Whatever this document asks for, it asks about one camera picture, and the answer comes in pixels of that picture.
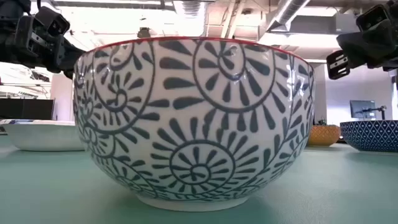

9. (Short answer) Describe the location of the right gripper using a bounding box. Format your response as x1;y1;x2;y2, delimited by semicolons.
325;18;398;80

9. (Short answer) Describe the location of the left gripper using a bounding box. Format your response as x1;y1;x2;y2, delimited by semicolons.
15;15;87;80

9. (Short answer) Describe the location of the yellow patterned ceramic bowl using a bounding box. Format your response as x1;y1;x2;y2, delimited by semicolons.
307;124;342;147

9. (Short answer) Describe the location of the blue diamond patterned ceramic bowl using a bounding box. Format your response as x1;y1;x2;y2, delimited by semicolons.
339;120;398;153

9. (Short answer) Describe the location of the blue patterned paper bowl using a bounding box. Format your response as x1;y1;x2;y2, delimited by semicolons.
0;119;86;152

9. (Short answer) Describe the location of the white bowl dark floral pattern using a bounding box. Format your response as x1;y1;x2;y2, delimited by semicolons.
73;36;315;213

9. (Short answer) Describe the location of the white room pillar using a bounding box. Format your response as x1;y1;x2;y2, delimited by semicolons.
50;72;75;122

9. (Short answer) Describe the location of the background computer monitor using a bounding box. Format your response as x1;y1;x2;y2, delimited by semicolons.
349;100;377;120

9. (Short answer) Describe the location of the dark room partition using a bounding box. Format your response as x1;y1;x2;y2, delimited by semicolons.
0;98;56;121

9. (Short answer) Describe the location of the green table mat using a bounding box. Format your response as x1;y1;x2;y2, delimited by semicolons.
0;133;398;224

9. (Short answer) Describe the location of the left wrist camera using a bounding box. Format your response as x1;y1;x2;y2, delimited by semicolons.
35;6;71;37

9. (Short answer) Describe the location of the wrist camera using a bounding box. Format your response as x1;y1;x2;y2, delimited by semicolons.
35;6;71;37
356;3;390;32

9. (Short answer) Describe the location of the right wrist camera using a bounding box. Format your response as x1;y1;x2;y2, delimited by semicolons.
356;3;390;32

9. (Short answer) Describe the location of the silver slanted ventilation duct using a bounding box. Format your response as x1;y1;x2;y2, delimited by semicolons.
266;0;312;32

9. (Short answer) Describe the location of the black ceiling device yellow cable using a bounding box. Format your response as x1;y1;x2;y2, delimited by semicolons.
137;27;152;39

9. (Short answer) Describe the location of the silver spiral ventilation duct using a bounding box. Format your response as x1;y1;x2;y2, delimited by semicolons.
181;0;202;18

